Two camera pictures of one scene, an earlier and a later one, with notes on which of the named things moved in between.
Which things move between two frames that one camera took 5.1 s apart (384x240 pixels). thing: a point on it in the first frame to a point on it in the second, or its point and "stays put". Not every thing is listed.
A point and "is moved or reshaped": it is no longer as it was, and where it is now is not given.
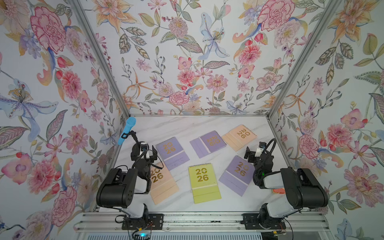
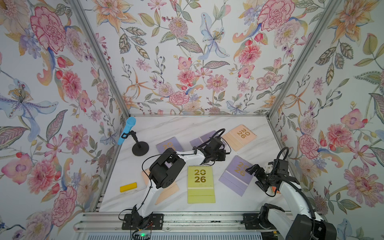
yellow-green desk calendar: (204, 185) is moved or reshaped
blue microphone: (130, 122) stays put
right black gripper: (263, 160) to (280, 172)
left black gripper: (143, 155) to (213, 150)
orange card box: (280, 190) stays put
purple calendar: (238, 175) stays put
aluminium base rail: (111, 222) stays put
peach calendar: (239, 137) stays put
